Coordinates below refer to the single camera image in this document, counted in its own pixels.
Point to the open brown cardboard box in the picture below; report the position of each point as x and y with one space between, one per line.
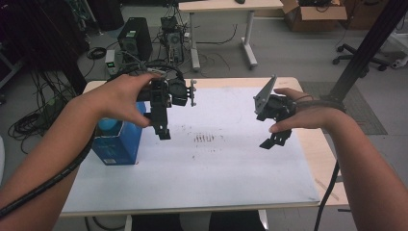
314 16

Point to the wooden table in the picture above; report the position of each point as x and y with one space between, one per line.
317 150

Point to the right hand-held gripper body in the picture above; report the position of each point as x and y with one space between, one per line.
272 107

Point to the white table mat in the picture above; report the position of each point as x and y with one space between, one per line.
208 176

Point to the blue cardboard box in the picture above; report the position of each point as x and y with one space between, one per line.
118 147

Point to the black curtain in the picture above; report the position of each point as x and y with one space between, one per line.
38 32

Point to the white desk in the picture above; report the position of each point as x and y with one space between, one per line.
224 6

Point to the small white device green light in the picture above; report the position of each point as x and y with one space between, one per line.
110 62

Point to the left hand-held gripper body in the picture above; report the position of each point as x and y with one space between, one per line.
160 102

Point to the person's left hand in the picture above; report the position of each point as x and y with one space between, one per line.
118 99

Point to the person's right hand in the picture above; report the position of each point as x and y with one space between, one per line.
311 115

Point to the open computer case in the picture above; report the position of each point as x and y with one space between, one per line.
173 41

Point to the black computer tower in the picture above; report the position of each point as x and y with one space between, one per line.
134 38

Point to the black metal stand post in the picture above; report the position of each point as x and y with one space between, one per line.
369 45

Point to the grey floor mat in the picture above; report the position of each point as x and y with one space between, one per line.
359 109

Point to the blue bottle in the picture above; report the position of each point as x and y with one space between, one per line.
107 124

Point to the black office chair base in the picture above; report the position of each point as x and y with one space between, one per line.
359 57

